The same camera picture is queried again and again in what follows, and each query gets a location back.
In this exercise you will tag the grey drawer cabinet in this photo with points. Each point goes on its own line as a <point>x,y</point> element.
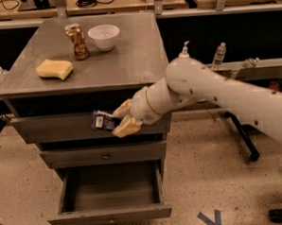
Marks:
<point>101,82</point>

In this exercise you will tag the black stand leg frame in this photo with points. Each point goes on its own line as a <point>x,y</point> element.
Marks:
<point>254,155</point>

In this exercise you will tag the grey middle drawer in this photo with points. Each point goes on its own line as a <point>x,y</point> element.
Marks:
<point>76,157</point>

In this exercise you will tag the crushed orange drink can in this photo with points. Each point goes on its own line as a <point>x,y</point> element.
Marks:
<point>77,38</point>

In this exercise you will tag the clear water bottle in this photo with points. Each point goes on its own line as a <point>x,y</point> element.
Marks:
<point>219,56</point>

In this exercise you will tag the clear pump sanitizer bottle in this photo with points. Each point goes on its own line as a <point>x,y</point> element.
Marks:
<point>3,73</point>

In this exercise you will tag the yellow sponge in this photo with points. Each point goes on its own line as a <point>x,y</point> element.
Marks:
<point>54,69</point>

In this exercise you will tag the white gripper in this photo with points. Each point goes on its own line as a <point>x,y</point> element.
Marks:
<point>140,109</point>

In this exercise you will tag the grey open bottom drawer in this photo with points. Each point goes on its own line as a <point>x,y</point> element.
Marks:
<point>111,193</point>

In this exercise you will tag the dark blue rxbar wrapper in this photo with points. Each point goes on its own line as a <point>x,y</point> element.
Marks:
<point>103,121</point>

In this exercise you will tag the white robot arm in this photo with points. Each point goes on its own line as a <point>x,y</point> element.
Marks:
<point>187,81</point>

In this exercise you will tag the white bowl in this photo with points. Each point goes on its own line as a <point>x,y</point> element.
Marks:
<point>104,36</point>

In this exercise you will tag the crumpled clear plastic wrap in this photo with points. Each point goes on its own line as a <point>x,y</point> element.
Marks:
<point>251,63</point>

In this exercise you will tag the white pump lotion bottle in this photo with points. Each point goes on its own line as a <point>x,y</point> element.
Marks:
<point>184,53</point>

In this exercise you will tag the grey top drawer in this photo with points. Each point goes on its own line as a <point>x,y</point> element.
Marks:
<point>56,128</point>

